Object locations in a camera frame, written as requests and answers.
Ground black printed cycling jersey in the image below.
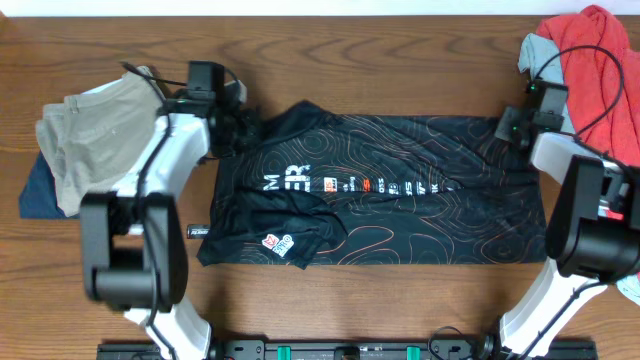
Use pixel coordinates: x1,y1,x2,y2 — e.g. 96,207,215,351
197,101,546,268

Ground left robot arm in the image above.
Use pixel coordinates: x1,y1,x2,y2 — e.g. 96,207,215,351
79,99,263,359

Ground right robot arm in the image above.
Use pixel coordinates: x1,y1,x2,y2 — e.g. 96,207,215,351
481,107,639,359

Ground red garment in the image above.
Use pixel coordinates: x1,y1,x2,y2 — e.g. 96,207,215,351
535,4,640,221

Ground folded beige trousers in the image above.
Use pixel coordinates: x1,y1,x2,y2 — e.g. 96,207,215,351
35,72,164,217

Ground folded navy blue garment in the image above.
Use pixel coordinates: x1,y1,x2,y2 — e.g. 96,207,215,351
19,153,77,220

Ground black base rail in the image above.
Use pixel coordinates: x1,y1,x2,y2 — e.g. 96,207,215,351
96,334,599,360

